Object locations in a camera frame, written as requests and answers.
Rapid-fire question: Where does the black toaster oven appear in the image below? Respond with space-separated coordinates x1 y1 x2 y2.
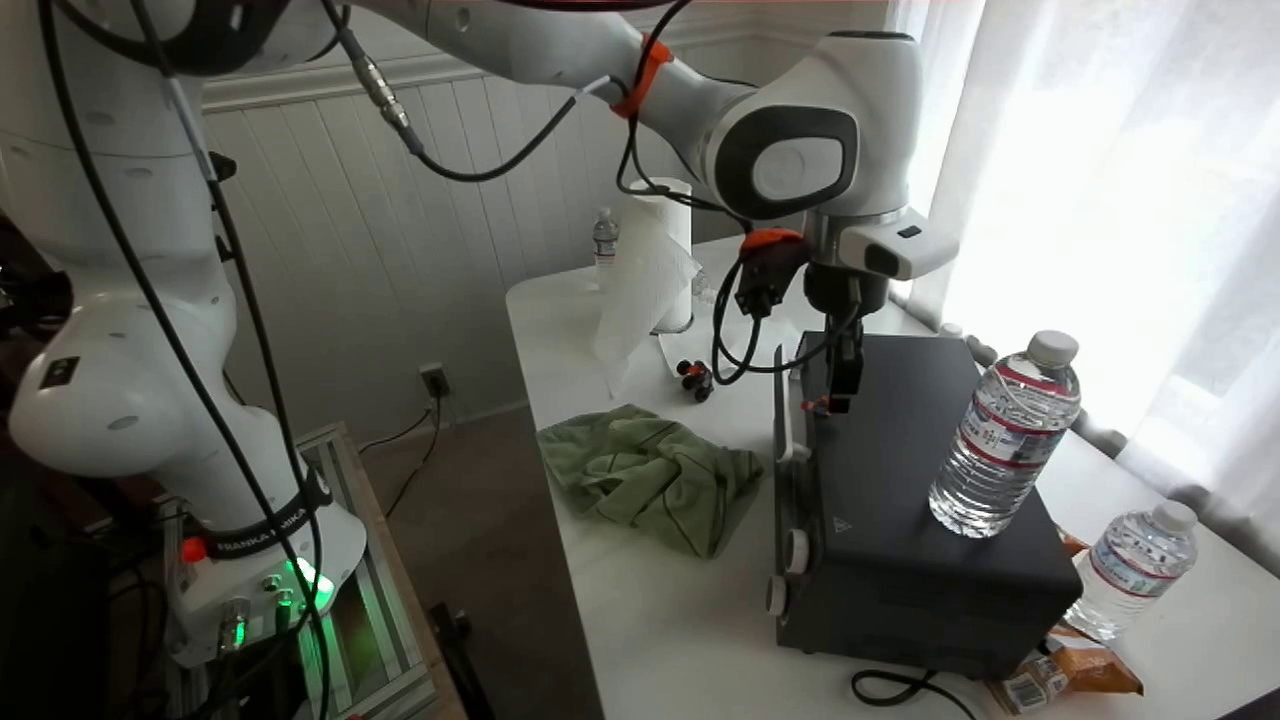
772 338 1082 680

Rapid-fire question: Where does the tall water bottle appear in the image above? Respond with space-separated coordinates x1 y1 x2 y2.
928 327 1082 542

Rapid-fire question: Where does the small bottle behind towel roll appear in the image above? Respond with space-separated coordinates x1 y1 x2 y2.
591 209 622 293

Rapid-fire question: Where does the orange snack packet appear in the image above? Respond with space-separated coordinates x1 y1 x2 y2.
988 623 1144 718

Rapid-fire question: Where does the black power cable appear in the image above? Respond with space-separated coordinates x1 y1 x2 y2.
847 670 981 720

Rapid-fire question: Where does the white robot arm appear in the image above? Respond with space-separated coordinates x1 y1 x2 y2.
0 0 919 670

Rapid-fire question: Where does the wall power outlet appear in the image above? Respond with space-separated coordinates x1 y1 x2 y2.
421 365 451 402

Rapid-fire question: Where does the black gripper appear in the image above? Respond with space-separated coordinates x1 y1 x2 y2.
805 263 890 415

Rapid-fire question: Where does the toy car with black wheels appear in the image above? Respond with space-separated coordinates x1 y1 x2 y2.
678 362 712 402

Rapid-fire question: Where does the white curtain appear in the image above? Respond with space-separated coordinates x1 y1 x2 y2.
894 0 1280 559

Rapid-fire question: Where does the green cloth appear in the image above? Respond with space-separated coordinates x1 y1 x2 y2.
539 406 763 559

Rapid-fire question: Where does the small water bottle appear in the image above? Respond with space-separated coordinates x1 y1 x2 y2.
1088 502 1196 600

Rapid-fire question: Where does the white paper towel roll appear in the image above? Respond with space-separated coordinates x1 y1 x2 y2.
591 198 702 368

